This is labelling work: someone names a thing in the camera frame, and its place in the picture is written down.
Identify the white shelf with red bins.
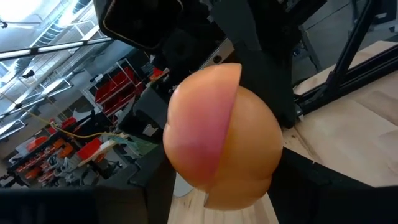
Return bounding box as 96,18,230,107
81,58,147,119

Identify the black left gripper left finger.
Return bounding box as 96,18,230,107
96,149,177,224

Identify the pink orange peach toy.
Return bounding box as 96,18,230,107
162,63,284,212

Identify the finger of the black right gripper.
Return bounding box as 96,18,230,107
236,43,299,129

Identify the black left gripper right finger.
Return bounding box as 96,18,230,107
267,147,371,224

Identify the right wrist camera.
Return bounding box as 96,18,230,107
93,0,185,51

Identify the thin yellow cable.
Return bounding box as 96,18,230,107
0,93,125,139

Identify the black rack with orange bins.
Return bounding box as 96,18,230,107
7,116,105,189

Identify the black aluminium table frame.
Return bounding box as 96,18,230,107
294,0,398,114

